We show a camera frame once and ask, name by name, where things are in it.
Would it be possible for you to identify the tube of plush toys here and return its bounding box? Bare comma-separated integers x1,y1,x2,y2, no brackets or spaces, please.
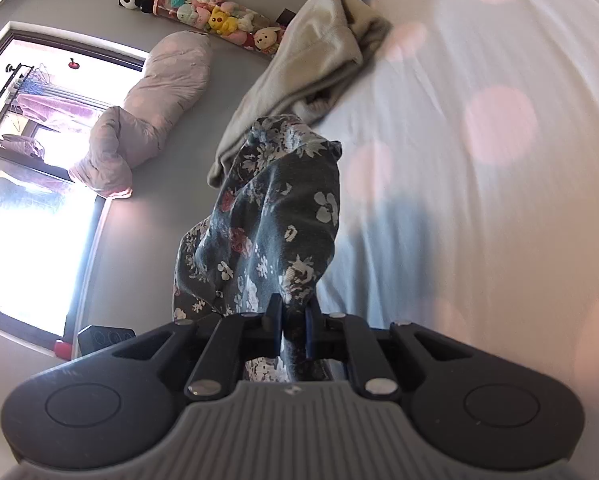
118,0,285,58

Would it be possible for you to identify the pink dotted bed sheet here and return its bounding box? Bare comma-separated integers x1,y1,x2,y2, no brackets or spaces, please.
318,0,599,479

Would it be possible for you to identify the window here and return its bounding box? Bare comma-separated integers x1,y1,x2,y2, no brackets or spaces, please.
0,22,143,353

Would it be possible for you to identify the dark floral garment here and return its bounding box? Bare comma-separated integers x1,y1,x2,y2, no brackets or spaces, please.
173,115,342,382

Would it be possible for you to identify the beige garment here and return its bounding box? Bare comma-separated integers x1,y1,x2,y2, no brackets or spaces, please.
207,0,392,188

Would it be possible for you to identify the pink plush cushion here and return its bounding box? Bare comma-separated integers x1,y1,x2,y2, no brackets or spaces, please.
68,32,211,198

